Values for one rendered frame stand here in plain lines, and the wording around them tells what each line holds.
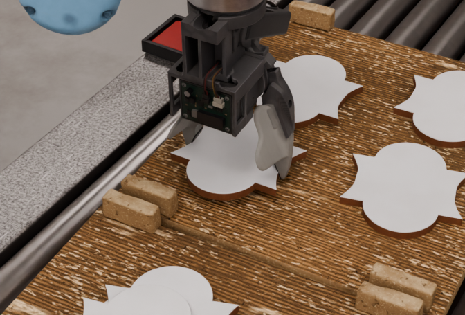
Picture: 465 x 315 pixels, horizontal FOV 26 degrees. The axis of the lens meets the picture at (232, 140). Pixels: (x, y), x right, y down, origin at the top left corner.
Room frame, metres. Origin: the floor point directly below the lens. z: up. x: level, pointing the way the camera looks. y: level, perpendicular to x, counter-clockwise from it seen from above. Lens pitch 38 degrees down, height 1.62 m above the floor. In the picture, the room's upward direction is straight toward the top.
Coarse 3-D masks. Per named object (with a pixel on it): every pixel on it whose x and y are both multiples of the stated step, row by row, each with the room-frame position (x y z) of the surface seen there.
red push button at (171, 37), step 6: (174, 24) 1.11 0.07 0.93; (180, 24) 1.11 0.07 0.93; (168, 30) 1.10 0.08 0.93; (174, 30) 1.10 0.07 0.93; (180, 30) 1.10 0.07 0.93; (162, 36) 1.08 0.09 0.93; (168, 36) 1.08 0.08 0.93; (174, 36) 1.08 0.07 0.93; (180, 36) 1.08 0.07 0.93; (156, 42) 1.07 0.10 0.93; (162, 42) 1.07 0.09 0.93; (168, 42) 1.07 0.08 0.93; (174, 42) 1.07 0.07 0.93; (180, 42) 1.07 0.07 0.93; (174, 48) 1.05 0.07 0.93; (180, 48) 1.05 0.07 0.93
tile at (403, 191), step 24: (408, 144) 0.84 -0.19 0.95; (360, 168) 0.80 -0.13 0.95; (384, 168) 0.80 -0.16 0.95; (408, 168) 0.80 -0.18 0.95; (432, 168) 0.80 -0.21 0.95; (360, 192) 0.76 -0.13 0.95; (384, 192) 0.76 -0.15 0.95; (408, 192) 0.76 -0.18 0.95; (432, 192) 0.76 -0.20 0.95; (384, 216) 0.73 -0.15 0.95; (408, 216) 0.73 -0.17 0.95; (432, 216) 0.73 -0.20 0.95; (456, 216) 0.73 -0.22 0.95
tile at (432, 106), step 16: (416, 80) 0.96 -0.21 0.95; (432, 80) 0.96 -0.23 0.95; (448, 80) 0.96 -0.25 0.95; (464, 80) 0.96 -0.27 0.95; (416, 96) 0.93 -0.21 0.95; (432, 96) 0.93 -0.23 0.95; (448, 96) 0.93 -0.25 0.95; (464, 96) 0.93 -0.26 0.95; (400, 112) 0.91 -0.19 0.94; (416, 112) 0.90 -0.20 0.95; (432, 112) 0.90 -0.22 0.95; (448, 112) 0.90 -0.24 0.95; (464, 112) 0.90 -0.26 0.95; (416, 128) 0.87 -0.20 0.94; (432, 128) 0.87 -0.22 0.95; (448, 128) 0.87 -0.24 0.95; (464, 128) 0.87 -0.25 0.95; (432, 144) 0.85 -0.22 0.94; (448, 144) 0.85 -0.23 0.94; (464, 144) 0.85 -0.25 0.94
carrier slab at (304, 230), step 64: (384, 64) 1.01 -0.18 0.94; (448, 64) 1.01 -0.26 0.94; (320, 128) 0.88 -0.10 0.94; (384, 128) 0.88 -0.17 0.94; (192, 192) 0.78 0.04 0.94; (256, 192) 0.78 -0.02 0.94; (320, 192) 0.78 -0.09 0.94; (256, 256) 0.69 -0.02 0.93; (320, 256) 0.68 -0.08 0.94; (384, 256) 0.68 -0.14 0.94; (448, 256) 0.68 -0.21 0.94
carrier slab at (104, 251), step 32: (96, 224) 0.73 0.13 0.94; (64, 256) 0.68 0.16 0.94; (96, 256) 0.68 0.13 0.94; (128, 256) 0.68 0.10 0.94; (160, 256) 0.68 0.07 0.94; (192, 256) 0.68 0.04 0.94; (224, 256) 0.68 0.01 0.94; (32, 288) 0.64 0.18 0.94; (64, 288) 0.64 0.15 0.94; (96, 288) 0.64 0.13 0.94; (224, 288) 0.64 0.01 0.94; (256, 288) 0.64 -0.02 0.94; (288, 288) 0.64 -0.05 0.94; (320, 288) 0.64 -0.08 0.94
